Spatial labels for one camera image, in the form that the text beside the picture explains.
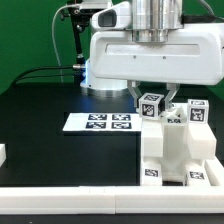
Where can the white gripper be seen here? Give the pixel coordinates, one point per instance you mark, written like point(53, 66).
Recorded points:
point(192, 55)

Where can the small white cube nut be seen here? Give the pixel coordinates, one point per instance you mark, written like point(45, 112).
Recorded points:
point(149, 106)

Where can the white cube nut with tag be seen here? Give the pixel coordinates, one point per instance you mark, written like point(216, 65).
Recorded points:
point(197, 111)

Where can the white chair back frame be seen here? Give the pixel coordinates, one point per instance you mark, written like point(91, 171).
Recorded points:
point(172, 137)

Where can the white chair seat part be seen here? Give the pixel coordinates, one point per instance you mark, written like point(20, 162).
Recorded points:
point(174, 171)

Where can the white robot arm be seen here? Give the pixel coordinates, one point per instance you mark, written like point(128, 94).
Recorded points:
point(153, 41)

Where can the white tag sheet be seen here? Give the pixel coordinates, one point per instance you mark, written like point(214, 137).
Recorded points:
point(102, 122)

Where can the white L-shaped fence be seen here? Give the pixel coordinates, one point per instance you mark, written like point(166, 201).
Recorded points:
point(114, 200)

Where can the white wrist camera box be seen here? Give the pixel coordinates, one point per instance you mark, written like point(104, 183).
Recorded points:
point(117, 17)

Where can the grey camera on stand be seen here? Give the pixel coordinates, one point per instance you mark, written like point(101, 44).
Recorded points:
point(91, 7)

